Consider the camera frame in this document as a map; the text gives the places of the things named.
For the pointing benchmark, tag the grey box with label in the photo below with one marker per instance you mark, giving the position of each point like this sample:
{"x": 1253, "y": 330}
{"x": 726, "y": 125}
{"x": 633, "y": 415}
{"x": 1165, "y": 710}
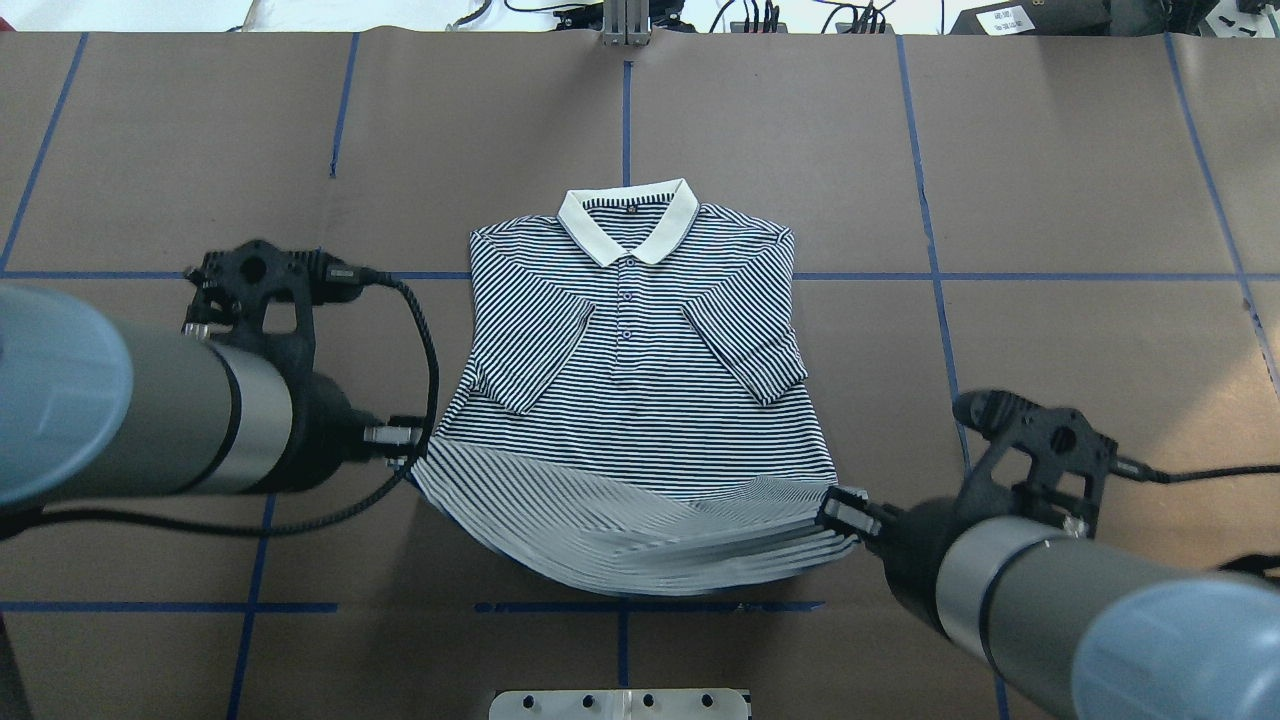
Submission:
{"x": 1034, "y": 18}

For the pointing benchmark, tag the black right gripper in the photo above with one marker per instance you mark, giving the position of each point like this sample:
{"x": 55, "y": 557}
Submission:
{"x": 912, "y": 545}

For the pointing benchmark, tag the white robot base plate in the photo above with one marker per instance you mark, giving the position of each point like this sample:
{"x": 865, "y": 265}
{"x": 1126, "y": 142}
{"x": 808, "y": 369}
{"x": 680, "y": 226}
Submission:
{"x": 624, "y": 703}

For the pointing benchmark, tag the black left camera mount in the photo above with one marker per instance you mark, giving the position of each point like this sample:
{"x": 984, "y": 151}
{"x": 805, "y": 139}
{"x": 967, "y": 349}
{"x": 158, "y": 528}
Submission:
{"x": 261, "y": 299}

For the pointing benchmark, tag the brown paper table cover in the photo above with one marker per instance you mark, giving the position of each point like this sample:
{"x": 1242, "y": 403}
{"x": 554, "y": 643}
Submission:
{"x": 1106, "y": 217}

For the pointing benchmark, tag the aluminium frame post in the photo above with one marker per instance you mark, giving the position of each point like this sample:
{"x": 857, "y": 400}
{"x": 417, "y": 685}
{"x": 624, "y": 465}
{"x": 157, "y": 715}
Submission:
{"x": 626, "y": 23}

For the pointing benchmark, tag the blue tape line lengthwise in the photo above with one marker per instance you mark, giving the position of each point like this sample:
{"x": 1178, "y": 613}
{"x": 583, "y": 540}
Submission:
{"x": 938, "y": 289}

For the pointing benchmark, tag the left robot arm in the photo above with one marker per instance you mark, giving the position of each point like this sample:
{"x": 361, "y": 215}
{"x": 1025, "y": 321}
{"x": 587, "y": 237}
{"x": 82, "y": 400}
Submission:
{"x": 96, "y": 407}

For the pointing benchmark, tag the blue white striped polo shirt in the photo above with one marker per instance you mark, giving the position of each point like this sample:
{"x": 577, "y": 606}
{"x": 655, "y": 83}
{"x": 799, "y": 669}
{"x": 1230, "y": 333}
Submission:
{"x": 633, "y": 417}

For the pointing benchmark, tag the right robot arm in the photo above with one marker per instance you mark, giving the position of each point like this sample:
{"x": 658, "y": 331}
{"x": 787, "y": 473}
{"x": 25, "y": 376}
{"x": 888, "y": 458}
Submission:
{"x": 1083, "y": 630}

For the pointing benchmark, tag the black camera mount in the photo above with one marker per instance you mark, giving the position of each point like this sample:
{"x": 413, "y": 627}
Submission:
{"x": 1069, "y": 462}
{"x": 261, "y": 299}

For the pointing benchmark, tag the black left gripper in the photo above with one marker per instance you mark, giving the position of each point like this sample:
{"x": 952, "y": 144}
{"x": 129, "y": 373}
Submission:
{"x": 322, "y": 425}

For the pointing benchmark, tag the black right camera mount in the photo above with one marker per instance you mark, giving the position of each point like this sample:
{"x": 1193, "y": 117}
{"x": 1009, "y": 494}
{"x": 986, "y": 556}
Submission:
{"x": 1069, "y": 462}

